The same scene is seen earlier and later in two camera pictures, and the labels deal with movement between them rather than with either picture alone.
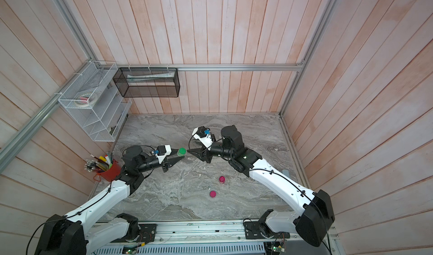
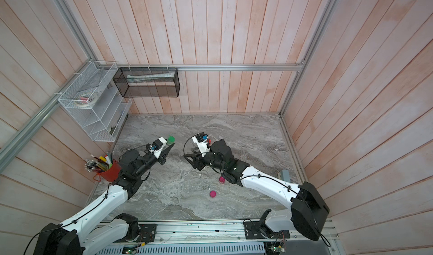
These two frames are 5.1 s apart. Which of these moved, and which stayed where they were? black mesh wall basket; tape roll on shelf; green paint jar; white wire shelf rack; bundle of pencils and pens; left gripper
Moved: left gripper; green paint jar
Stayed: black mesh wall basket; white wire shelf rack; bundle of pencils and pens; tape roll on shelf
